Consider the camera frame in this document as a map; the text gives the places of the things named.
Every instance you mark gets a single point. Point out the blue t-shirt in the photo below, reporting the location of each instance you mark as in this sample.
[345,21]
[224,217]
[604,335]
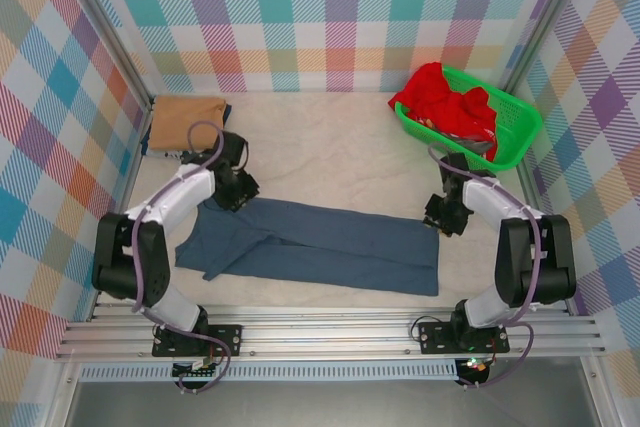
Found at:
[325,242]

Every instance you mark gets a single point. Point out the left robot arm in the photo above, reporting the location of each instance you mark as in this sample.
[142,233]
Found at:
[125,262]

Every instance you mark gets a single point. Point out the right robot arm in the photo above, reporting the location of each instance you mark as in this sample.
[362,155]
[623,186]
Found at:
[545,267]

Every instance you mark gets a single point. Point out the grey garment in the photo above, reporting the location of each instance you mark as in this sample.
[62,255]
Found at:
[472,144]

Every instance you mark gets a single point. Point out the tan folded t-shirt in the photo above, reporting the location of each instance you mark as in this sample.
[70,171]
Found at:
[172,122]

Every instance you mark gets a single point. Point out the navy printed folded t-shirt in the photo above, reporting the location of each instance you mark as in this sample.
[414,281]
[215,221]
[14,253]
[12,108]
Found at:
[162,154]

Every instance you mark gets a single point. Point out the green plastic basket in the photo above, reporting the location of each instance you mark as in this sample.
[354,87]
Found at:
[517,132]

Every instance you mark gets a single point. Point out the red t-shirt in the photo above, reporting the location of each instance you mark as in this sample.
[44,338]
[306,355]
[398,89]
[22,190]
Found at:
[440,102]

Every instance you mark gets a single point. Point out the small controller board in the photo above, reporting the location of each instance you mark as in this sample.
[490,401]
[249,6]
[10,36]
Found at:
[475,367]
[197,373]

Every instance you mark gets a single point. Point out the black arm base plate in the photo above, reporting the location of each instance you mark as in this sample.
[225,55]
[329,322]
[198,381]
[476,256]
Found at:
[227,339]
[432,337]

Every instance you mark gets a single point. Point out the aluminium mounting rail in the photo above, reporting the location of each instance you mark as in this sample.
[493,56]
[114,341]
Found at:
[325,332]

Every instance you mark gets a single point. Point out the aluminium corner post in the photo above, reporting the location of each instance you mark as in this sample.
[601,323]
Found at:
[102,22]
[545,22]

